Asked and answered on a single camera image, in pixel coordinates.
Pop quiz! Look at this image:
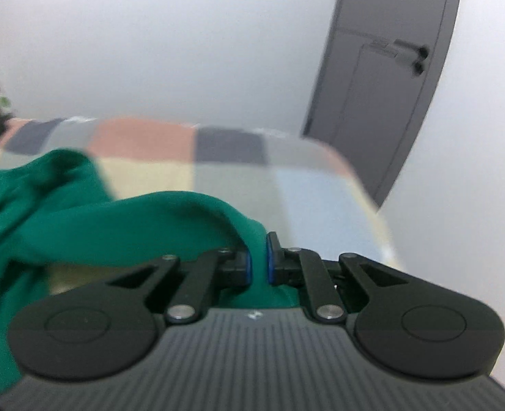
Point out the black door handle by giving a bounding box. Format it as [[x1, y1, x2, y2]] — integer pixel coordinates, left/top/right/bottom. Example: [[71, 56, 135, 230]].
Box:
[[394, 39, 430, 76]]

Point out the grey door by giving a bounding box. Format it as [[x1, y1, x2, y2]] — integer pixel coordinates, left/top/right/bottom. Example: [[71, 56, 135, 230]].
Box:
[[304, 0, 460, 205]]

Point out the patchwork bed cover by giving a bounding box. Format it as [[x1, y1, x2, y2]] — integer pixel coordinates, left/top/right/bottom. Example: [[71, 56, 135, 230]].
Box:
[[0, 117, 398, 295]]

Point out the green hooded sweatshirt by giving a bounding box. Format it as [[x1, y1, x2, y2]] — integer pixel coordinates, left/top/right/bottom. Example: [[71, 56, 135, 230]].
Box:
[[0, 149, 299, 393]]

